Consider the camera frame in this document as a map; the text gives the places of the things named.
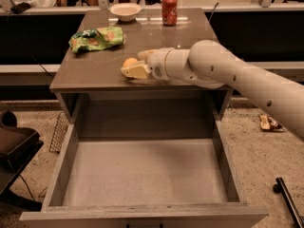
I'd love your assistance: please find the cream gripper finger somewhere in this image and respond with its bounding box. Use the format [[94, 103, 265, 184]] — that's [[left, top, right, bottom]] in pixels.
[[137, 49, 155, 61], [121, 61, 150, 79]]

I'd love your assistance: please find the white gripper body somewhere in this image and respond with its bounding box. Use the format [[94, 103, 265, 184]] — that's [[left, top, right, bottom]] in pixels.
[[147, 47, 173, 81]]

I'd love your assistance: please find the orange fruit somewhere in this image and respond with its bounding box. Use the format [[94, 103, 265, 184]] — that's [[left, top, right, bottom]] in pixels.
[[123, 58, 138, 67]]

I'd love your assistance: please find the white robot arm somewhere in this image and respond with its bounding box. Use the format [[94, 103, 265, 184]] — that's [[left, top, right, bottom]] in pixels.
[[121, 40, 304, 139]]

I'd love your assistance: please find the open grey top drawer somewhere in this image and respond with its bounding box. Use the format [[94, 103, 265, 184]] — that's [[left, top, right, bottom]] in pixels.
[[21, 122, 268, 228]]

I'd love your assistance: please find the white bowl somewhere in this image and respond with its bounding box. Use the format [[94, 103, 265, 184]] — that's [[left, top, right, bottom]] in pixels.
[[110, 3, 142, 22]]

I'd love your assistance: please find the green chip bag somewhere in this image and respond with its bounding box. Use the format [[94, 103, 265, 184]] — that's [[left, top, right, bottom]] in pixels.
[[68, 27, 124, 53]]

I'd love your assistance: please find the grey cabinet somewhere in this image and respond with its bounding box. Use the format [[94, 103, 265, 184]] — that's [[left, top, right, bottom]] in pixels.
[[50, 9, 231, 141]]

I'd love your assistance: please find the red soda can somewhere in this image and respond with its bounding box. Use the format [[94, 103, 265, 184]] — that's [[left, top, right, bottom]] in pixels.
[[161, 0, 178, 26]]

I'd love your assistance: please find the brown snack wrapper on floor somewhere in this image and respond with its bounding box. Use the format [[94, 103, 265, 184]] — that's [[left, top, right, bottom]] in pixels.
[[259, 114, 284, 131]]

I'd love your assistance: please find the black bar on floor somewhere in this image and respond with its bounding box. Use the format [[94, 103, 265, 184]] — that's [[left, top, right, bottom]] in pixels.
[[273, 178, 304, 228]]

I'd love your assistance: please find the wire mesh basket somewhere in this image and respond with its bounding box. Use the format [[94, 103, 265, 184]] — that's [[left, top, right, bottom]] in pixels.
[[49, 112, 68, 154]]

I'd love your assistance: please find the black cable on floor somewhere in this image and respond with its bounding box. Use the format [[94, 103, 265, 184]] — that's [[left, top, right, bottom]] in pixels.
[[18, 174, 48, 202]]

